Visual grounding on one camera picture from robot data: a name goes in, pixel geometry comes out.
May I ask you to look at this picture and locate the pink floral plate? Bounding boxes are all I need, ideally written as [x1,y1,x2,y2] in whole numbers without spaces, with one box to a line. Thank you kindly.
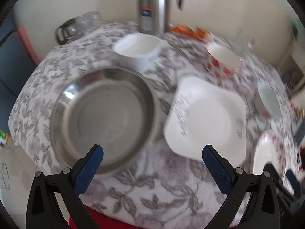
[250,130,286,180]

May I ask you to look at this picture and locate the pale blue round bowl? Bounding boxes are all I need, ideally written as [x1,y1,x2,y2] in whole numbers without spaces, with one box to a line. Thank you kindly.
[254,82,281,119]

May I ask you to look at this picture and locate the white square plate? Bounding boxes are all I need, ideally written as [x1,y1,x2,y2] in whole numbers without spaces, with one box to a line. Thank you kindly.
[163,76,246,167]

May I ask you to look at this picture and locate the strawberry pattern bowl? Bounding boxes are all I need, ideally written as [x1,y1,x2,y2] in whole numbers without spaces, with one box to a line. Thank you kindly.
[204,42,242,80]

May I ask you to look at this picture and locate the large stainless steel basin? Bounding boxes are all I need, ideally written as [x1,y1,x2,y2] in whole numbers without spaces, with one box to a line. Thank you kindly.
[50,67,160,176]

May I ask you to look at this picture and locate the white square bowl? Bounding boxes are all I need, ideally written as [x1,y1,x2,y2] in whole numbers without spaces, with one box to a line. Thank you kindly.
[112,33,162,73]

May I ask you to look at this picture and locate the floral fleece tablecloth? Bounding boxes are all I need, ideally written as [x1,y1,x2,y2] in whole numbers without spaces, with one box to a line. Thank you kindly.
[9,22,300,228]

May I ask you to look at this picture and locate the clear glass mug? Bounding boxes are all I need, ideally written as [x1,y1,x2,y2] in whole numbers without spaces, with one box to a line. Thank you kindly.
[234,34,254,56]

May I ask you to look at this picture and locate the orange snack packet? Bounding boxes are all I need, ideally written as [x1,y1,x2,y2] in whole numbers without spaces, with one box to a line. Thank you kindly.
[194,27,213,41]
[170,24,194,38]

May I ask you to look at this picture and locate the upturned small glass cup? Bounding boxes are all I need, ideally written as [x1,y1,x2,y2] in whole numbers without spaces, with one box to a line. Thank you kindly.
[80,11,103,34]

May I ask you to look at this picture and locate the stainless steel thermos jug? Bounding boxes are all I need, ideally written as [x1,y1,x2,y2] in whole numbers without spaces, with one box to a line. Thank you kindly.
[138,0,170,36]

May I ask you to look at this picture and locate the glass teapot black handle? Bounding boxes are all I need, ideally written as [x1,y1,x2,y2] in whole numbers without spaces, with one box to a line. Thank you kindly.
[55,18,79,45]

